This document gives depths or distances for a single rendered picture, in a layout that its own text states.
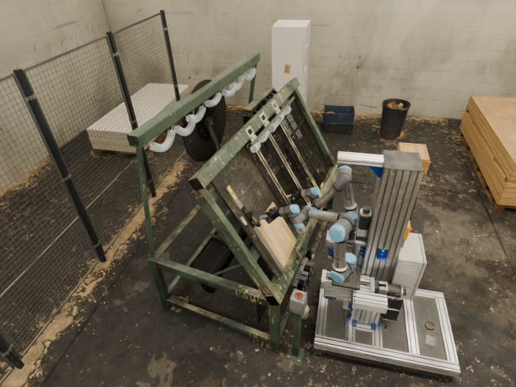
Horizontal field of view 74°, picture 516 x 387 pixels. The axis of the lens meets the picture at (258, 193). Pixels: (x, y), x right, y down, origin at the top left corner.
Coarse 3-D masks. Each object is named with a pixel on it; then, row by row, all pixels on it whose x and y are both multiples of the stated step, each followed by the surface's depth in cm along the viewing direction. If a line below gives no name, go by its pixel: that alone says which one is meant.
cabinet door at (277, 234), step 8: (272, 208) 318; (264, 224) 303; (272, 224) 312; (280, 224) 323; (264, 232) 301; (272, 232) 310; (280, 232) 320; (288, 232) 329; (272, 240) 307; (280, 240) 317; (288, 240) 327; (296, 240) 337; (272, 248) 304; (280, 248) 314; (288, 248) 323; (280, 256) 311; (288, 256) 320
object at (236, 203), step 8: (232, 192) 276; (232, 200) 277; (240, 208) 280; (248, 224) 286; (256, 232) 289; (264, 240) 294; (264, 248) 295; (272, 256) 298; (280, 264) 305; (280, 272) 305
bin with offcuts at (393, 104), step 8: (384, 104) 670; (392, 104) 676; (400, 104) 655; (408, 104) 653; (384, 112) 654; (392, 112) 640; (400, 112) 637; (384, 120) 662; (392, 120) 649; (400, 120) 648; (384, 128) 671; (392, 128) 660; (400, 128) 663; (384, 136) 679; (392, 136) 671
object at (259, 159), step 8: (248, 128) 301; (248, 136) 300; (264, 136) 298; (248, 144) 308; (256, 152) 309; (256, 160) 314; (264, 160) 316; (264, 168) 316; (264, 176) 321; (272, 176) 322; (272, 184) 323; (280, 192) 325; (280, 200) 330; (288, 200) 332; (304, 232) 342
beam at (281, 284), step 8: (336, 168) 443; (328, 176) 424; (336, 176) 437; (304, 224) 356; (312, 224) 362; (312, 232) 358; (304, 240) 343; (296, 248) 329; (304, 248) 339; (296, 256) 325; (288, 264) 312; (296, 264) 323; (288, 272) 309; (272, 280) 305; (280, 280) 298; (288, 280) 306; (280, 288) 295; (264, 296) 292; (272, 296) 287; (280, 296) 293; (272, 304) 294; (280, 304) 290
